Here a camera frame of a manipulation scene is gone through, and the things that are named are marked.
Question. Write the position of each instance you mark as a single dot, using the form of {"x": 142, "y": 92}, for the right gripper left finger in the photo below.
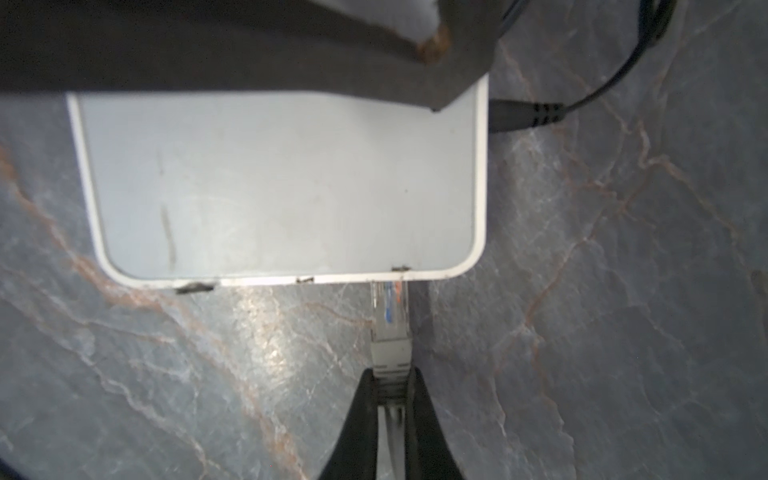
{"x": 355, "y": 454}

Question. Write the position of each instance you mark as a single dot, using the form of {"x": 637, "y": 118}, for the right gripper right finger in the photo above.
{"x": 427, "y": 454}

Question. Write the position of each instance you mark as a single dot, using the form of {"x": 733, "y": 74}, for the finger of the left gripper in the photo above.
{"x": 159, "y": 46}

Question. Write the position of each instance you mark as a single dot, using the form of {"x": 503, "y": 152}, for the white router box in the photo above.
{"x": 240, "y": 189}

